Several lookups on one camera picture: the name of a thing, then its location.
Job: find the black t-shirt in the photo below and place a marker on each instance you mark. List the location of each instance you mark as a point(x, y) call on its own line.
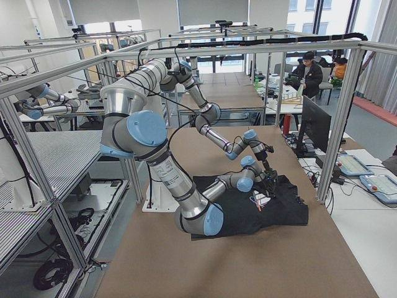
point(241, 215)

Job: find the seated person in black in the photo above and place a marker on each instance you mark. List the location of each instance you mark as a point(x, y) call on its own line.
point(309, 75)

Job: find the black computer monitor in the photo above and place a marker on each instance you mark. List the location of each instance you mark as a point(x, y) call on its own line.
point(314, 130)

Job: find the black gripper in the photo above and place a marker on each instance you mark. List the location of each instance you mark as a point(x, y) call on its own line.
point(264, 185)
point(266, 164)

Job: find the grey striped work table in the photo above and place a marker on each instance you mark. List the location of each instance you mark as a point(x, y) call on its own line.
point(64, 157)

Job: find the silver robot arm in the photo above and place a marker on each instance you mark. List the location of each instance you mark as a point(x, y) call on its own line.
point(143, 133)
point(197, 212)

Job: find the blue teach pendant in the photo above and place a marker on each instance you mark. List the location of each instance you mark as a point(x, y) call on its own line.
point(382, 186)
point(351, 166)

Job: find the aluminium cage frame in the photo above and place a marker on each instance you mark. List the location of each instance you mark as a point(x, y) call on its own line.
point(28, 191)

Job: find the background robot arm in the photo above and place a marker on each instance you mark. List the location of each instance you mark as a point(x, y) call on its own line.
point(45, 101)

